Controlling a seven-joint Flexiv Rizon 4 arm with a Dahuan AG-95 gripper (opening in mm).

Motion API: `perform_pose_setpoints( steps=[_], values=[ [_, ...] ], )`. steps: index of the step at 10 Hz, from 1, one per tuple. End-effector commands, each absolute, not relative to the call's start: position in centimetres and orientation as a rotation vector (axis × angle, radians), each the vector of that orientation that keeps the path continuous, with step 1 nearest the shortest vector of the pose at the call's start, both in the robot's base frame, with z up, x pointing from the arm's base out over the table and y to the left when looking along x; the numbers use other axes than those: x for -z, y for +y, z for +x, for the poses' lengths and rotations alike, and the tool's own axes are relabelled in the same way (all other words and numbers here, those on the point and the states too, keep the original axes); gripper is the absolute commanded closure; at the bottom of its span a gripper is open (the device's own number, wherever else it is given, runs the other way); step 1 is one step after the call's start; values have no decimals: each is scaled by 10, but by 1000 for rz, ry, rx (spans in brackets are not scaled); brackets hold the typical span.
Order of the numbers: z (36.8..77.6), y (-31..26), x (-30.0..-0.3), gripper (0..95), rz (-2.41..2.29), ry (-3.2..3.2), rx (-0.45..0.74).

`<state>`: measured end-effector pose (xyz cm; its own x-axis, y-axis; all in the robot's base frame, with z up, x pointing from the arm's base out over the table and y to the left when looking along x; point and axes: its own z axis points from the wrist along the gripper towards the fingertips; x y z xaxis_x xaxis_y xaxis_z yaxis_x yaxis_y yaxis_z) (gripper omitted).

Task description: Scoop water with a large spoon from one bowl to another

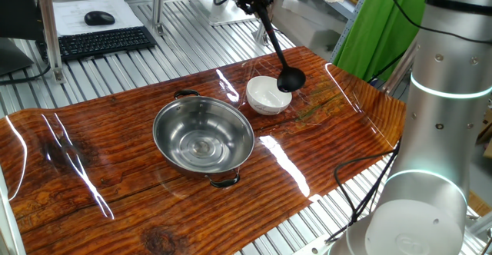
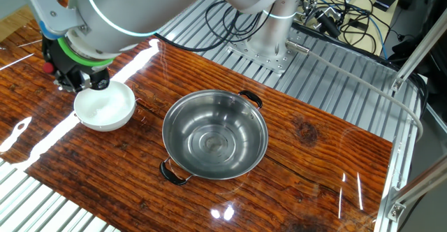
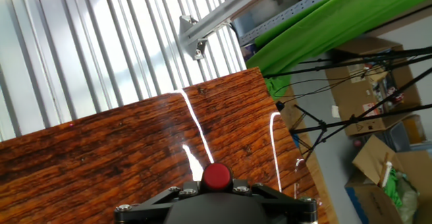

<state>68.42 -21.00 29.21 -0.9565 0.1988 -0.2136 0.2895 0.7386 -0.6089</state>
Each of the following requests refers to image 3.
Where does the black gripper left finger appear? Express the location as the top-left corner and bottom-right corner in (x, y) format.
(113, 181), (200, 224)

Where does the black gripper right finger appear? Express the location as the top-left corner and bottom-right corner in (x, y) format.
(232, 179), (319, 224)

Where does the glossy wood-grain mat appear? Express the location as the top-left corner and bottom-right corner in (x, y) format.
(0, 67), (330, 224)

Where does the open cardboard box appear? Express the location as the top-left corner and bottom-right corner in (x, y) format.
(344, 134), (432, 224)

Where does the black tripod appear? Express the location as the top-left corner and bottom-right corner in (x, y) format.
(263, 46), (432, 161)

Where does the brown cardboard box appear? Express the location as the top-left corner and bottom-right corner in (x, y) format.
(325, 36), (423, 137)

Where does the green cloth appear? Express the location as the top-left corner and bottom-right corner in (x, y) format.
(245, 0), (432, 99)

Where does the white perforated metal shelf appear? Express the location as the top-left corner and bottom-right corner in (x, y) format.
(222, 0), (359, 47)

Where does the aluminium frame post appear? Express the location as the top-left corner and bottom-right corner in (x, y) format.
(178, 0), (281, 61)

